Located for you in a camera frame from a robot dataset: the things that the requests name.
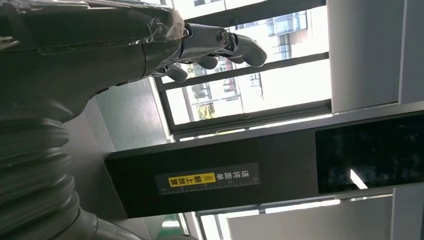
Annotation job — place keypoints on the white roller blind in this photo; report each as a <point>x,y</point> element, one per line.
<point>314,222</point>
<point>361,49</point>

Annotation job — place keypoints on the black inbound scanner machine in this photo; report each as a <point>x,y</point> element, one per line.
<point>265,155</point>

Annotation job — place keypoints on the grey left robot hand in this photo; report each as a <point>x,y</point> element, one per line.
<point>82,49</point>

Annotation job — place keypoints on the black yellow ruler label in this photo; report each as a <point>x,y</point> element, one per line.
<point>198,180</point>

